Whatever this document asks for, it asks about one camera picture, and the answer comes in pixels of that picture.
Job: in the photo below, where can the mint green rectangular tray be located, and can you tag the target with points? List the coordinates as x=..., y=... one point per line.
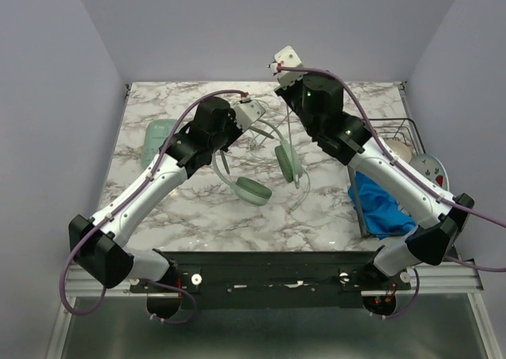
x=156, y=133

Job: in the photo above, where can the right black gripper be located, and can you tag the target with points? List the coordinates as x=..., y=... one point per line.
x=288, y=96

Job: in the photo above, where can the mint green wired headphones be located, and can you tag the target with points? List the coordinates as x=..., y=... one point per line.
x=255, y=193

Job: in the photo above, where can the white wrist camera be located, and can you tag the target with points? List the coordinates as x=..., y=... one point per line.
x=247, y=113
x=286, y=57

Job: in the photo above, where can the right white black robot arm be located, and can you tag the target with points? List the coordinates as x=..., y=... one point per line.
x=317, y=100

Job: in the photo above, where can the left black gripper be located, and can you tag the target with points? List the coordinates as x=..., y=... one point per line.
x=236, y=129

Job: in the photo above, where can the aluminium extrusion frame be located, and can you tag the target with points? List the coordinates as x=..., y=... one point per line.
x=440, y=316

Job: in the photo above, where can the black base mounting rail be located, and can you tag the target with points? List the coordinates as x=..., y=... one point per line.
x=290, y=279

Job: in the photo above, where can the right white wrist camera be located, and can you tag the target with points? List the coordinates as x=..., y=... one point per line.
x=286, y=57

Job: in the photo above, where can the cream plain bowl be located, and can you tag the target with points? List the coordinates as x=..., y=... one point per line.
x=400, y=149

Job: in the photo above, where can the blue cloth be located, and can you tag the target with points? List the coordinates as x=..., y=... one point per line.
x=381, y=212

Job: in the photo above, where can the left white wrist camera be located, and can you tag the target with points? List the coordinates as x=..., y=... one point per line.
x=247, y=113

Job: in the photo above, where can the black wire dish rack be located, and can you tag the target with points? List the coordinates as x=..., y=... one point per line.
x=404, y=130

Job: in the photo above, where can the blue plate with red fruit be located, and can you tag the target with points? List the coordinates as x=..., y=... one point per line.
x=432, y=169

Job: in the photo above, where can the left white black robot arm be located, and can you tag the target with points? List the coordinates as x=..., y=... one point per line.
x=98, y=243

